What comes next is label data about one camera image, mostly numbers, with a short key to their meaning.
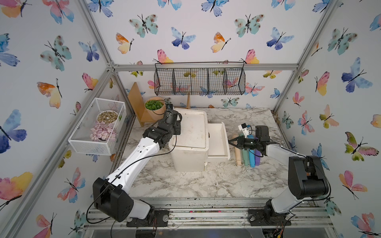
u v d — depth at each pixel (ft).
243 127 2.77
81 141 1.93
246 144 2.62
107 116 2.33
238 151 3.11
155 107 3.17
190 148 2.29
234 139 2.77
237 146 2.68
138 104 3.31
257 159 3.05
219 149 3.05
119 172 1.40
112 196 1.28
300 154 1.70
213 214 2.48
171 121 1.96
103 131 2.06
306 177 1.51
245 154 3.06
